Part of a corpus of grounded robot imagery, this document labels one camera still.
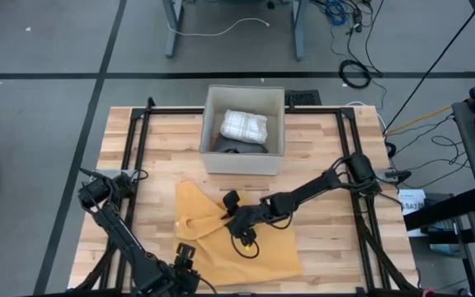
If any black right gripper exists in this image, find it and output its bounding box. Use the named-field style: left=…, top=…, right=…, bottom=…
left=223, top=204, right=272, bottom=249

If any yellow towel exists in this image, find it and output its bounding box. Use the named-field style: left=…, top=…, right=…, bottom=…
left=172, top=181, right=305, bottom=288

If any beige fabric box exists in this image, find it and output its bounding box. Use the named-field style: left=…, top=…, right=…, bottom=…
left=199, top=84, right=286, bottom=177

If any grey towel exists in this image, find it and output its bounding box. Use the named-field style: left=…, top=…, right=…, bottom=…
left=211, top=134, right=270, bottom=155

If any white checked towel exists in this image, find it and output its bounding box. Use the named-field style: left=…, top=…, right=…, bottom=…
left=219, top=108, right=269, bottom=145

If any black perforated floor panel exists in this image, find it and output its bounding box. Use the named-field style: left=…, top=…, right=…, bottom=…
left=283, top=88, right=323, bottom=107

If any white paper sheet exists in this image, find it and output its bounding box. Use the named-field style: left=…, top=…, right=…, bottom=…
left=397, top=188, right=426, bottom=238

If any thin black pole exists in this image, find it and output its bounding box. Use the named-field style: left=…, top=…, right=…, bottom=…
left=381, top=0, right=475, bottom=135

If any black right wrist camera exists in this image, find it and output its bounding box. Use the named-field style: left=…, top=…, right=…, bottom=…
left=221, top=190, right=242, bottom=212

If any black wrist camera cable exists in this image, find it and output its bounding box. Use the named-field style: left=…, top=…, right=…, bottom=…
left=230, top=233, right=261, bottom=261

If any grey metal base plate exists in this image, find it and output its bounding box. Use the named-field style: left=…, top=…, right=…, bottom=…
left=95, top=167, right=139, bottom=179
left=375, top=167, right=399, bottom=183

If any black aluminium table frame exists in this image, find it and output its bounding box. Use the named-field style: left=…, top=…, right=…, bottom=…
left=72, top=97, right=422, bottom=297

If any coiled black cable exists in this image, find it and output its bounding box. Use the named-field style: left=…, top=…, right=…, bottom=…
left=337, top=59, right=373, bottom=90

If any white floor cable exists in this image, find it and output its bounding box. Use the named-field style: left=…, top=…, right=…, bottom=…
left=167, top=16, right=271, bottom=38

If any grey desk leg frame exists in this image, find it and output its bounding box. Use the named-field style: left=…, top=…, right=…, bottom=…
left=161, top=0, right=310, bottom=63

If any yellow cable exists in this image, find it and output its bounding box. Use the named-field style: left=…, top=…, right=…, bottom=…
left=383, top=83, right=475, bottom=135

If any blue cable bundle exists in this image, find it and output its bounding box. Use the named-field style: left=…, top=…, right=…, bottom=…
left=323, top=0, right=348, bottom=26

